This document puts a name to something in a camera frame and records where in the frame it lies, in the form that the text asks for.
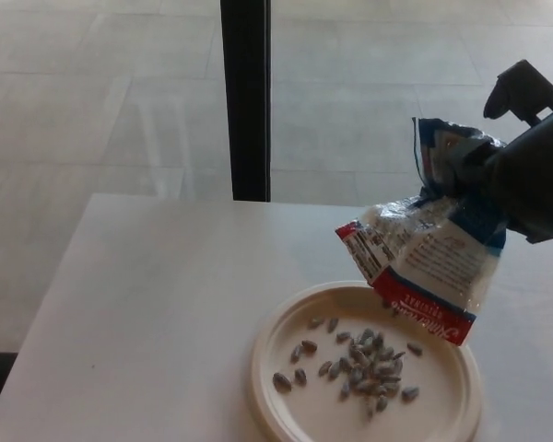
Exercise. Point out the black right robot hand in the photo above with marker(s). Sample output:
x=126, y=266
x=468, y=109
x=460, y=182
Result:
x=539, y=184

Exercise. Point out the red white sunflower seed bag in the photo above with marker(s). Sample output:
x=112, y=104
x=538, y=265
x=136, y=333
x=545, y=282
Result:
x=433, y=258

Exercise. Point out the striped sunflower seed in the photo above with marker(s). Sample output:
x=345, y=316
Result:
x=314, y=322
x=297, y=352
x=342, y=337
x=325, y=366
x=300, y=375
x=409, y=394
x=278, y=380
x=333, y=322
x=415, y=348

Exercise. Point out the sunflower seed pile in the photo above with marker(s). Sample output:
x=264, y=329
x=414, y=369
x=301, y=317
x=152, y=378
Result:
x=371, y=368

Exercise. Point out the cream round disposable plate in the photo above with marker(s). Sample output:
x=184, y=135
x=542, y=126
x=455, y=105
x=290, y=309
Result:
x=313, y=405

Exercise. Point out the black window frame post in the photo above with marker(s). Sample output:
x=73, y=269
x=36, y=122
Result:
x=249, y=101

